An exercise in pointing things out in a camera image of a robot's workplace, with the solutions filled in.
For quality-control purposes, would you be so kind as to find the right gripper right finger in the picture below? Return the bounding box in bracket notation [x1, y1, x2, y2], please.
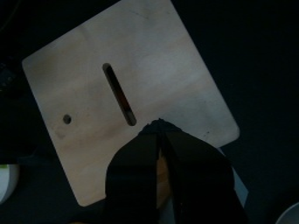
[156, 117, 249, 224]

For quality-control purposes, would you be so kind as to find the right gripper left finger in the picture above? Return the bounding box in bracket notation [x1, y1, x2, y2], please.
[103, 123, 161, 224]

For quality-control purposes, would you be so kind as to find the white plate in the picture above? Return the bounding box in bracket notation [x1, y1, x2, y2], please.
[0, 163, 21, 205]

